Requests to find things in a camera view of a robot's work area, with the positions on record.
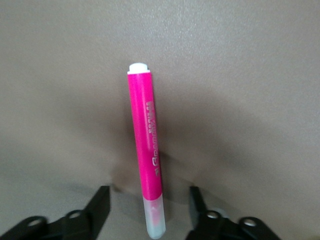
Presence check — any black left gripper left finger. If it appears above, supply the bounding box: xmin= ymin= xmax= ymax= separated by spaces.
xmin=0 ymin=184 xmax=112 ymax=240

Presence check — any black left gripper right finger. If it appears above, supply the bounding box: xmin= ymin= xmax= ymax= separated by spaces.
xmin=188 ymin=185 xmax=282 ymax=240

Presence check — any pink marker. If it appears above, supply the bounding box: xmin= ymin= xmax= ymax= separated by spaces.
xmin=126 ymin=62 xmax=167 ymax=239

